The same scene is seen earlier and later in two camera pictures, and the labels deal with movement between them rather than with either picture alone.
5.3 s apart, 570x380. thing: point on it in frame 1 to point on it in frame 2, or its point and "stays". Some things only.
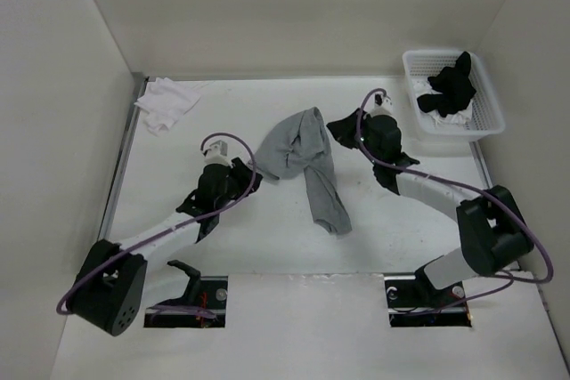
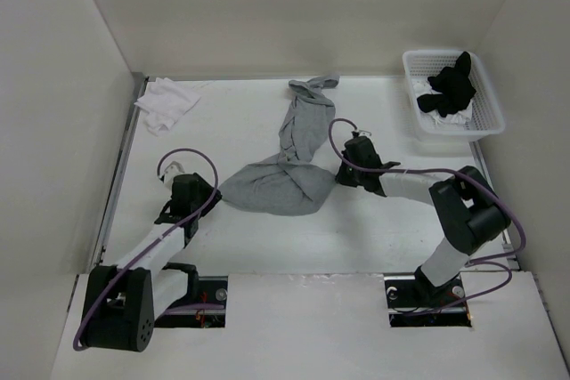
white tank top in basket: [424, 86] stays
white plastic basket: [487, 119] stays
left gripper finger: [240, 168] to [216, 197]
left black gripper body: [236, 185] to [204, 195]
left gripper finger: [256, 183] to [216, 198]
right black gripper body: [363, 133] to [347, 174]
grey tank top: [298, 141] to [290, 183]
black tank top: [455, 85] stays
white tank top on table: [163, 102] stays
